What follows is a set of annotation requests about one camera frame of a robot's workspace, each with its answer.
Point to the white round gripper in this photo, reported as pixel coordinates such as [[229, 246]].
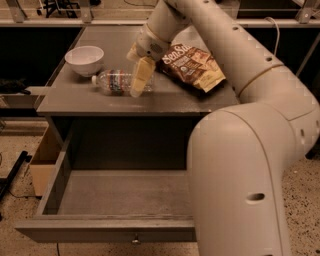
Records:
[[149, 44]]

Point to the clear plastic water bottle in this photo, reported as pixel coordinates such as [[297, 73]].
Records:
[[116, 82]]

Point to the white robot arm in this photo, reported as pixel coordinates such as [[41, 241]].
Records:
[[236, 155]]

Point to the open grey top drawer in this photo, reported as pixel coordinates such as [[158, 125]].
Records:
[[115, 178]]

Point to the white ceramic bowl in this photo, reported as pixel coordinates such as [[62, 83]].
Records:
[[85, 60]]

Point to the brown yellow chip bag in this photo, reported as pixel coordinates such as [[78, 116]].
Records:
[[191, 66]]

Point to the grey wooden cabinet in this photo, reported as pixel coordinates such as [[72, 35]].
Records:
[[71, 95]]

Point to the cardboard box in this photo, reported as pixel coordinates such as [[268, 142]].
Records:
[[43, 161]]

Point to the black stand leg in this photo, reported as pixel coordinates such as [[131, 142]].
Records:
[[6, 182]]

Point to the black object on rail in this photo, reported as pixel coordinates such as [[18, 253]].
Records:
[[13, 86]]

